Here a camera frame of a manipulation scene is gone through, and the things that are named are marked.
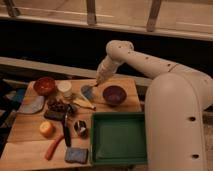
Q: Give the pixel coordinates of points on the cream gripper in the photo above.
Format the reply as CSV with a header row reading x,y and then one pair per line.
x,y
104,73

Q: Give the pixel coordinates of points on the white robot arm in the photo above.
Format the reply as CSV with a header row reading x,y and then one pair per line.
x,y
174,105

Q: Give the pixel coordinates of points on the clear plastic cup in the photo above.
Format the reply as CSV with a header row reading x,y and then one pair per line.
x,y
65,89

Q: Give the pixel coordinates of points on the purple bowl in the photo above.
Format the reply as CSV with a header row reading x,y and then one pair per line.
x,y
114,95

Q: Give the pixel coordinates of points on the blue spoon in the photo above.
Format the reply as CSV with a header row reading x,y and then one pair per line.
x,y
87,91

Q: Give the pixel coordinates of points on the dark grape bunch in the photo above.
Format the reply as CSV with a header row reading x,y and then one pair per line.
x,y
60,106

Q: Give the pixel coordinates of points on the small metal can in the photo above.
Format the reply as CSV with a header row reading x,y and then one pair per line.
x,y
81,128

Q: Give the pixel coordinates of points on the red bowl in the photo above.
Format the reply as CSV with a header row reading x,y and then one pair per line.
x,y
44,86

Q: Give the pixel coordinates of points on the dark green sponge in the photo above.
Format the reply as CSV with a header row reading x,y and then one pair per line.
x,y
53,115

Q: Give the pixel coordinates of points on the green plastic tray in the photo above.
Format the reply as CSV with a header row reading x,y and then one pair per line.
x,y
118,138

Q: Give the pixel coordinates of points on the wooden board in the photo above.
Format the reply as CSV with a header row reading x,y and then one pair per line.
x,y
26,147

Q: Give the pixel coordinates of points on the yellow apple toy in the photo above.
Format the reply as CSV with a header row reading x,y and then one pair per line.
x,y
46,129

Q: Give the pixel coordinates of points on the orange carrot toy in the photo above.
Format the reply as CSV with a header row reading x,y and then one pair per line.
x,y
52,147

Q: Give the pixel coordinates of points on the blue sponge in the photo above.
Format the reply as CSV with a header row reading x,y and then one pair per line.
x,y
76,155

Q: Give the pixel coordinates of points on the black handled spatula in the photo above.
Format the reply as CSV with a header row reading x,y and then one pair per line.
x,y
66,129

